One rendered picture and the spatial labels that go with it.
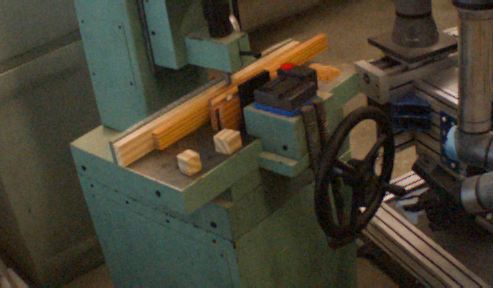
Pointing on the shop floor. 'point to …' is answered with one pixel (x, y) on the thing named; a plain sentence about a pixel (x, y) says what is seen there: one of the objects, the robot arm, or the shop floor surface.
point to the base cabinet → (141, 235)
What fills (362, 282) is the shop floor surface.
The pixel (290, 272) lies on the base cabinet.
